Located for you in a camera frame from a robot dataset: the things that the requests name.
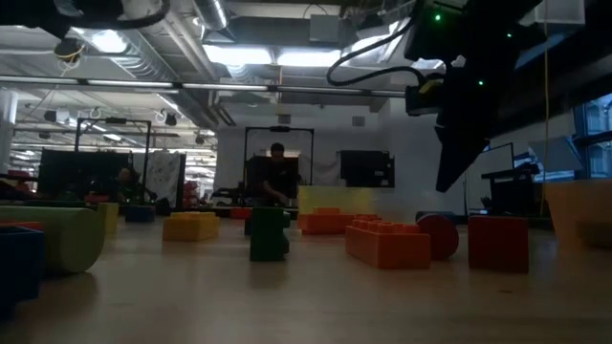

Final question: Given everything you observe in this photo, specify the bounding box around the white tilted monitor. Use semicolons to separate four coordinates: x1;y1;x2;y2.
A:
528;136;582;173

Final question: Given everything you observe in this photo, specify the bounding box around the ceiling light panel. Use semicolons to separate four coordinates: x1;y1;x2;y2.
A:
203;43;273;67
275;48;343;68

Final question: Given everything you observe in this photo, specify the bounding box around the grey ceiling box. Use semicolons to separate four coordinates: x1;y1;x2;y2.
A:
309;12;341;43

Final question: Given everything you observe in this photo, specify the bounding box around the orange-red two-by-four brick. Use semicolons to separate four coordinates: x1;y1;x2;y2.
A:
344;218;432;271

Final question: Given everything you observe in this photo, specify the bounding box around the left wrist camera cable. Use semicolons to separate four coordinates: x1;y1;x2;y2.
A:
80;0;172;31

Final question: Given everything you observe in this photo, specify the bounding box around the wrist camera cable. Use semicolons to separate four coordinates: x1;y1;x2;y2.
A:
80;0;172;31
326;16;429;88

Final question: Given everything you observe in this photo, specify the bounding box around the large black panel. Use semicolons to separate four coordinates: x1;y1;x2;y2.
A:
37;148;133;201

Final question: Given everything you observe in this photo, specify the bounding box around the red arch block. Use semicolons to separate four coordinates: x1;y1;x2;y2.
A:
467;215;531;275

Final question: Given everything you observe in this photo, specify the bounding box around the black gantry frame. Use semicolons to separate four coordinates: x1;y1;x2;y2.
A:
74;117;153;202
242;126;316;204

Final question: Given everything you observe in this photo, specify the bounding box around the blue two-by-four brick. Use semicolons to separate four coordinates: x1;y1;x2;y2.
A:
0;227;47;319

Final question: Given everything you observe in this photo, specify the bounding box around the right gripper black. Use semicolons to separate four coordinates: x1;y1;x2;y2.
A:
432;61;508;194

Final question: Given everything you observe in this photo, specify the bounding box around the window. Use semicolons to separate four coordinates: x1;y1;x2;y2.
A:
573;93;612;183

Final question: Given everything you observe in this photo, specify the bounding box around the red cylinder block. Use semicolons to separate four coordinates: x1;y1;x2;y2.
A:
416;213;460;262

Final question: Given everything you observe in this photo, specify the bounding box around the seated person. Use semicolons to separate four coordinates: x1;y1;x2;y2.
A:
112;166;159;204

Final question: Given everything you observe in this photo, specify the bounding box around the yellow arch block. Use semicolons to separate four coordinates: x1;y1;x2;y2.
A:
95;202;120;236

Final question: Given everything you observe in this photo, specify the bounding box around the small blue square block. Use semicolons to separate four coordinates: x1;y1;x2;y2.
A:
124;204;157;224

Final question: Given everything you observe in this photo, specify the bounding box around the white printed sheet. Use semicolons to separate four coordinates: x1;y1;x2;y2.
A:
142;151;186;207

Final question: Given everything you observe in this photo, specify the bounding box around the green two-by-four brick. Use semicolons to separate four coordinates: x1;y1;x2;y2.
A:
243;209;293;236

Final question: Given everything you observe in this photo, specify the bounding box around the red two-by-four brick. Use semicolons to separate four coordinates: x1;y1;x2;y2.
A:
296;206;382;236

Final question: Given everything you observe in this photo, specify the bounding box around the black cart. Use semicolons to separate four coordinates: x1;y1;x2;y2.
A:
480;164;556;219

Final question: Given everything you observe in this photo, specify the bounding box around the small red square block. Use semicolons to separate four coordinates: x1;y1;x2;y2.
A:
0;220;45;233

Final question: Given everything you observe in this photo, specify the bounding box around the green narrow long brick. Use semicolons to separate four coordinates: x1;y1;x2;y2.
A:
249;206;291;263

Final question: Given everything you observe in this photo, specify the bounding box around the black ceiling camera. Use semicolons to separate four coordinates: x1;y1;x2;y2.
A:
53;36;87;63

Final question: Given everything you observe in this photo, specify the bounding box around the light green cylinder block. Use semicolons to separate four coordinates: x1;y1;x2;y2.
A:
0;205;107;276

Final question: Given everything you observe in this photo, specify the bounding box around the whiteboard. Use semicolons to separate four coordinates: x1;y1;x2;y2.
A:
462;141;516;215

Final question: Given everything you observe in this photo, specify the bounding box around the black wall screen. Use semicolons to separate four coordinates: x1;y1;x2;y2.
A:
339;149;397;189

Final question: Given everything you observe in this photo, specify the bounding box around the orange translucent bin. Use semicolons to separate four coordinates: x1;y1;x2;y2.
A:
544;180;612;249

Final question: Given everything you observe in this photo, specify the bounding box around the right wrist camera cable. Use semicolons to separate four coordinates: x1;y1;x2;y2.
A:
326;16;429;88

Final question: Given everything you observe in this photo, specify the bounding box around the amber yellow two-by-four brick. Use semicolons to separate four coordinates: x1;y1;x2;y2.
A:
162;211;221;243

